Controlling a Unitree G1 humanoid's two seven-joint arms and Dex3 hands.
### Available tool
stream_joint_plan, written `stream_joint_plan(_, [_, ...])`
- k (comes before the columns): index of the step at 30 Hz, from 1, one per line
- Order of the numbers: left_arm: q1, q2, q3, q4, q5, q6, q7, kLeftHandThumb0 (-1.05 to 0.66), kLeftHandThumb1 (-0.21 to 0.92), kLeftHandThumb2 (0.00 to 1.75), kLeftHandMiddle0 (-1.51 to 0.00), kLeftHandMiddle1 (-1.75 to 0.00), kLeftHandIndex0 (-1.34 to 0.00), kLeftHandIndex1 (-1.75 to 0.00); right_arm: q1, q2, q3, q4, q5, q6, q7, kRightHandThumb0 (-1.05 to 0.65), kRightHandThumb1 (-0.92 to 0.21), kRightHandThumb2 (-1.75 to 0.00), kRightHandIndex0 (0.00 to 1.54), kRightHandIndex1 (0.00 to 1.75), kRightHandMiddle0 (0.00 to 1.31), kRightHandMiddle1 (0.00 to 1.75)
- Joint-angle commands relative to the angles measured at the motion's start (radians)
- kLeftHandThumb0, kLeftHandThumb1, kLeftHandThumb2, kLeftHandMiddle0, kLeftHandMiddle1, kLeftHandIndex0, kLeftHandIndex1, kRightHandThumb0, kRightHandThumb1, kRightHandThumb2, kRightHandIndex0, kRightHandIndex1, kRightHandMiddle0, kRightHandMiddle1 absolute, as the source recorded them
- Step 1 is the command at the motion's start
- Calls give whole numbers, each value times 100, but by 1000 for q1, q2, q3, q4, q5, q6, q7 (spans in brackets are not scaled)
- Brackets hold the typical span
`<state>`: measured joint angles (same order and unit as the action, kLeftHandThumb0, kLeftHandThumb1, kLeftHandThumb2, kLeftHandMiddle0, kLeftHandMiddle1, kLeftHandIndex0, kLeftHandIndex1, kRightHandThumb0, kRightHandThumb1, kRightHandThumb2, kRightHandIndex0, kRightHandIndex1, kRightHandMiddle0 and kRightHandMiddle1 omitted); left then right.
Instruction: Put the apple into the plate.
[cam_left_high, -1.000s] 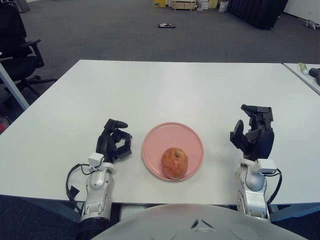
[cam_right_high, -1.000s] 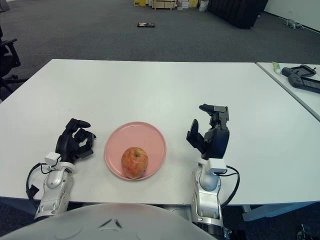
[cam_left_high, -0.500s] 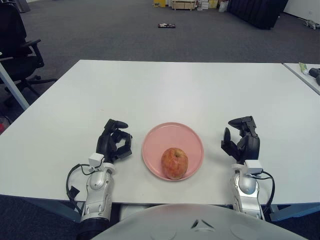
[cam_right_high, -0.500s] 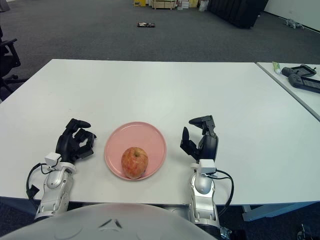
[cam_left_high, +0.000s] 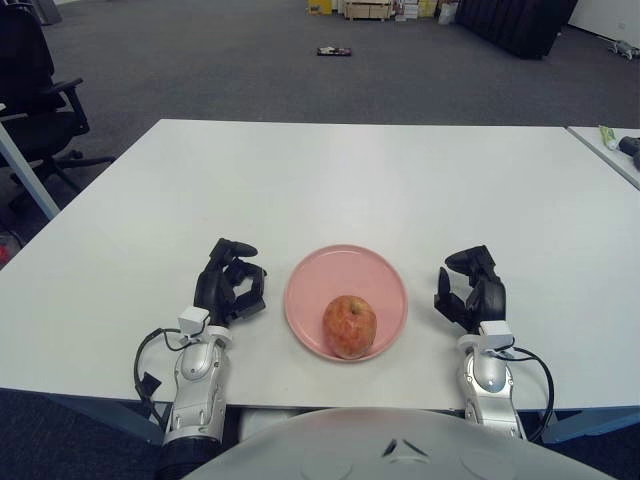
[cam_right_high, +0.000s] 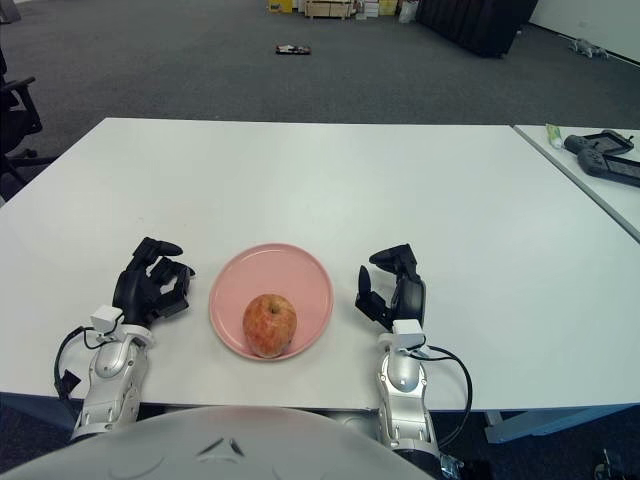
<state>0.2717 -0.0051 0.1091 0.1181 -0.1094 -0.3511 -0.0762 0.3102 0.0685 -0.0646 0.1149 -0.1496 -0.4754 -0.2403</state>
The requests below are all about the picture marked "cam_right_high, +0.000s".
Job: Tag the yellow cardboard box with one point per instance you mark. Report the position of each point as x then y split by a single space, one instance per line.
280 5

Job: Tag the black handheld controller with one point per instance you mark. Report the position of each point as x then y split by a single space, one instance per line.
581 142

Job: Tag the grey handheld controller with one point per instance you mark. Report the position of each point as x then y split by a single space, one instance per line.
596 163

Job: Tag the pale yellow carton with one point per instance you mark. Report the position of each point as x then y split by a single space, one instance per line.
391 6

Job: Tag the black office chair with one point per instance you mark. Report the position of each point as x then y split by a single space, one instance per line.
15 125

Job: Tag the red yellow apple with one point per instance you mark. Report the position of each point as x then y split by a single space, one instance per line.
270 327

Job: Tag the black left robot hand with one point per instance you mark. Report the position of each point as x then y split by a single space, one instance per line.
131 287

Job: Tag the wooden pallet crate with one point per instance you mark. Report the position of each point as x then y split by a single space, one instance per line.
331 8

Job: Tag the small grey robot dog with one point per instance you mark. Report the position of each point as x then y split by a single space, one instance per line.
591 48

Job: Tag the pink round plate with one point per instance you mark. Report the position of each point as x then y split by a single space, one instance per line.
270 270

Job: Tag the grey robot torso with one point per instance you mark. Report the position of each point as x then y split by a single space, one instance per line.
225 445

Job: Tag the white plastic bag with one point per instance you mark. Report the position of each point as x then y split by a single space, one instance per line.
409 11

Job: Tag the small black floor device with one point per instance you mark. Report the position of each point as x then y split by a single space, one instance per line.
294 49

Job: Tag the white stacked cartons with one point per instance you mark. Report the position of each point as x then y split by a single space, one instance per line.
370 7

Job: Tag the green white tube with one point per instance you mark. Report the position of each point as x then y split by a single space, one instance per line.
555 135

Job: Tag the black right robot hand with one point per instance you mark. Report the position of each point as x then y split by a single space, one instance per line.
412 300

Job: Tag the black folding partition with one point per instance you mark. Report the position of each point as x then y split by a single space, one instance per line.
477 25

